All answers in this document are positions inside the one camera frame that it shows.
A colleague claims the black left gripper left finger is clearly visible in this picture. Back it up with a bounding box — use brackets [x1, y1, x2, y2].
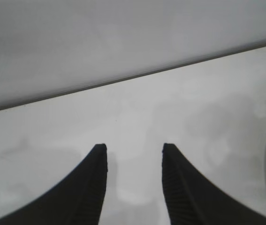
[0, 142, 108, 225]

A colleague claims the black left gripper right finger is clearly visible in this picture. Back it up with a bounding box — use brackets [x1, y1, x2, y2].
[162, 142, 266, 225]

